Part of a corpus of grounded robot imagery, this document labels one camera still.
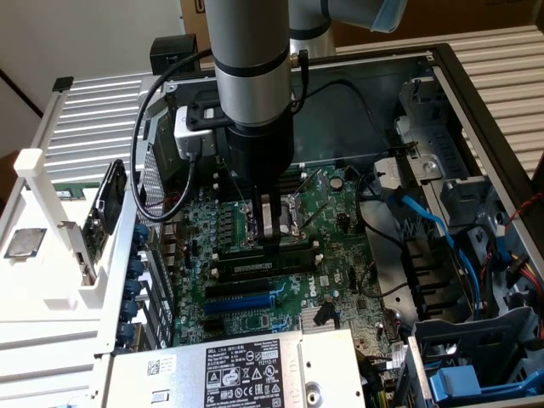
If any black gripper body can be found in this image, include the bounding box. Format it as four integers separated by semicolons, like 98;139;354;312
224;110;297;195

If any green RAM stick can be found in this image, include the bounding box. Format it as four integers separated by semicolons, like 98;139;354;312
50;182;101;201
218;250;320;280

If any metal CPU socket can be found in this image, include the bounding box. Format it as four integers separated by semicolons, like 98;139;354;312
240;193;309;250

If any thin metal locking lever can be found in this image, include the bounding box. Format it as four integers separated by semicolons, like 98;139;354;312
217;156;250;212
297;197;331;230

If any metal socket cover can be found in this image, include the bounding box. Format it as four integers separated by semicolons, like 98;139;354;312
297;167;331;201

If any green Dell motherboard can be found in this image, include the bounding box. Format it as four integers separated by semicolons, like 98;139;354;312
163;165;409;362

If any long black expansion slot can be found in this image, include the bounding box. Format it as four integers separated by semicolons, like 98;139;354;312
205;278;272;300

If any open grey PC case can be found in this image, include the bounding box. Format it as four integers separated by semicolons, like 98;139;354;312
95;42;544;408

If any blue expansion slot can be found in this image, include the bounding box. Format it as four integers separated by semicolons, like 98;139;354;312
202;292;276;316

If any silver finned heatsink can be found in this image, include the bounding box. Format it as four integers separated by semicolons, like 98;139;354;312
300;306;337;332

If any small black box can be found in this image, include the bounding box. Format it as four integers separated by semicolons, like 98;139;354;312
150;34;201;80

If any printed cardboard box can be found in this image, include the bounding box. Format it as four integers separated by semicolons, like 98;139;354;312
180;0;213;65

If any black graphics card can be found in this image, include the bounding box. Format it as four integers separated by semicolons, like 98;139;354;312
80;159;128;286

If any silver power supply unit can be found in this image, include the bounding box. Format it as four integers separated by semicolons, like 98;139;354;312
99;329;366;408

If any white parts rack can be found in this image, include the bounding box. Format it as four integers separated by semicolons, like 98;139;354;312
0;76;141;337

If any silver CPU chip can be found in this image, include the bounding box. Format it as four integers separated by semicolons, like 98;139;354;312
3;227;48;259

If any blue drive caddy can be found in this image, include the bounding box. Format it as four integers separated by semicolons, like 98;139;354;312
427;365;544;403

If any plain brown cardboard box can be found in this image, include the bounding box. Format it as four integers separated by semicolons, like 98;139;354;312
331;0;544;48

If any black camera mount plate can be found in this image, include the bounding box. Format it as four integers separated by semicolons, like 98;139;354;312
186;91;233;132

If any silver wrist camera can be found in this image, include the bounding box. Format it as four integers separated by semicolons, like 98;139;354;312
173;105;216;162

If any curved black wire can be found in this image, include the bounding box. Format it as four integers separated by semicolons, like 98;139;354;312
354;167;411;252

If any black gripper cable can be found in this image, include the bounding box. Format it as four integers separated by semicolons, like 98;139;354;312
288;48;310;116

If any short red twisted wire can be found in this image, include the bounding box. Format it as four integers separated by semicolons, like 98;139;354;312
164;185;192;206

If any black wire with connector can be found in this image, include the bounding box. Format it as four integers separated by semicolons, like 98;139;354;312
297;79;416;152

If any black camera cable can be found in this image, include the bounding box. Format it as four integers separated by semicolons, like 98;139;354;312
129;48;213;223

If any thin black wire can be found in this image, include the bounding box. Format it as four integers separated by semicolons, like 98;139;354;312
360;261;411;298

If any blue SATA wire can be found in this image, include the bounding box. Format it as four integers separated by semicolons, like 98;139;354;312
382;186;484;320

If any long red twisted wire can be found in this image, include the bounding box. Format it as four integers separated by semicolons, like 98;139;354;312
503;190;544;222

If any yellow red power wire bundle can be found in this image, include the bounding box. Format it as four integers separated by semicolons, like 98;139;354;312
507;250;544;303

